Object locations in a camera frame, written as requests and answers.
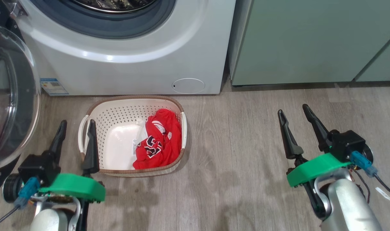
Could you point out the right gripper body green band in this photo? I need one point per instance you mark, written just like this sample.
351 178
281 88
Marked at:
313 168

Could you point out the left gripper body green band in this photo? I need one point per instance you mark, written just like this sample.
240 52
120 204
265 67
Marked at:
76 187

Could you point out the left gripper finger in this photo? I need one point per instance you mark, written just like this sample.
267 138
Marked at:
91 154
58 141

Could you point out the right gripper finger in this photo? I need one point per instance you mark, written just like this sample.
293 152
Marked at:
317 128
291 141

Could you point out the white garment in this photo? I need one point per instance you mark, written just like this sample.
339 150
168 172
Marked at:
121 147

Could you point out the washing machine glass door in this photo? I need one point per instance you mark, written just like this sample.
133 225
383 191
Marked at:
9 96

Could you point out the red printed garment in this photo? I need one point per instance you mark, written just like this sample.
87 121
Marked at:
163 144

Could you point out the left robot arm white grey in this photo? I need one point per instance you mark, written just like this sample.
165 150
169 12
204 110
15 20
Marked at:
49 221

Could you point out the white front-load washing machine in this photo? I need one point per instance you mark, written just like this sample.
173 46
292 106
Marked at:
118 72

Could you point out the cream perforated laundry basket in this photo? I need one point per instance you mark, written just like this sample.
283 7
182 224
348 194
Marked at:
118 109

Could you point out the blue energy label sticker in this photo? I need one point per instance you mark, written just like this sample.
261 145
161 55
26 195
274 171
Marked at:
54 86

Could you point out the pale green cabinet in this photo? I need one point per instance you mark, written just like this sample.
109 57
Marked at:
294 41
384 61

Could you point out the round white filter cover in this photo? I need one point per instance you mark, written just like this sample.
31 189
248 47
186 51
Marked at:
188 86

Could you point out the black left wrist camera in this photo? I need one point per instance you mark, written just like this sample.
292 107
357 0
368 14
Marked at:
38 166

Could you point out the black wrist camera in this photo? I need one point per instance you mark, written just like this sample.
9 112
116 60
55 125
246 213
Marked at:
38 166
347 142

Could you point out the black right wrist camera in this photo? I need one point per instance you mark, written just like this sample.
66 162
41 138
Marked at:
347 142

